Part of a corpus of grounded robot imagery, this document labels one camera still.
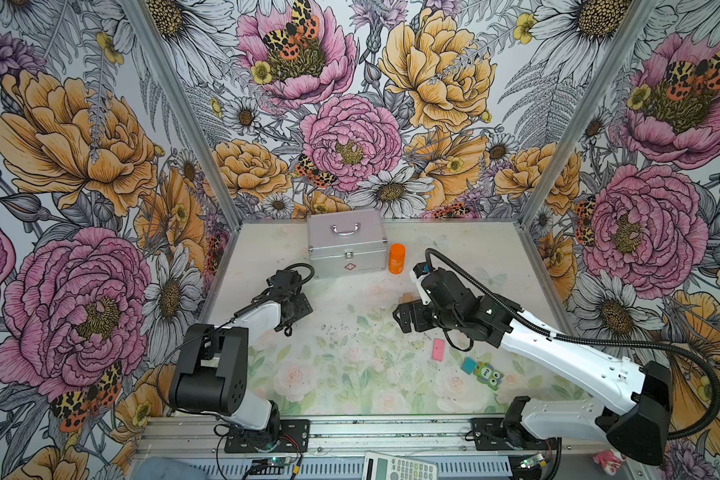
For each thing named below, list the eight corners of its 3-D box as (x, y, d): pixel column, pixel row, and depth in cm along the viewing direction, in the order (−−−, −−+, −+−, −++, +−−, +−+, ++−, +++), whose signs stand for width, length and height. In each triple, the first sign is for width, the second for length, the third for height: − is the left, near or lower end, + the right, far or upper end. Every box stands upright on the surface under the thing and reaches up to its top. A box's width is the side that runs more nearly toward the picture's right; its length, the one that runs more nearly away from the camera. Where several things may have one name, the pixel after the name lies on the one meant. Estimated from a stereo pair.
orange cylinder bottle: (388, 275, 107) (390, 255, 99) (388, 263, 111) (389, 243, 103) (403, 275, 107) (406, 255, 99) (402, 263, 111) (405, 243, 103)
